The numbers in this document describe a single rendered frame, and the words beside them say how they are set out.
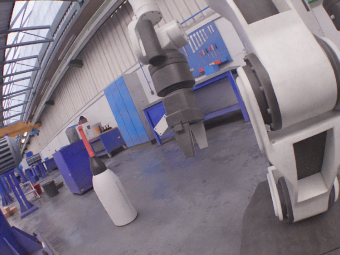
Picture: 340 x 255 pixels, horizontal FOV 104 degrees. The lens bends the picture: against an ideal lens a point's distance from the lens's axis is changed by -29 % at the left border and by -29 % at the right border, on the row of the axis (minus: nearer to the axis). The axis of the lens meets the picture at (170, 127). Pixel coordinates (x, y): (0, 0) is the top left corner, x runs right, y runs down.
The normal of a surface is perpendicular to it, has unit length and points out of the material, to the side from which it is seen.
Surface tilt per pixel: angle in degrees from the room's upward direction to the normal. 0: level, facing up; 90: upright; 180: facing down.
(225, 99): 90
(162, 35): 79
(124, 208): 90
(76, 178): 90
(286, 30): 70
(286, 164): 102
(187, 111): 82
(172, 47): 144
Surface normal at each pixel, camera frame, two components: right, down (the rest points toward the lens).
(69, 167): 0.73, -0.25
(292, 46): -0.47, -0.14
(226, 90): -0.55, 0.32
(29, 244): 0.47, -0.11
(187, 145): -0.40, 0.06
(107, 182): 0.32, -0.39
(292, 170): -0.23, 0.45
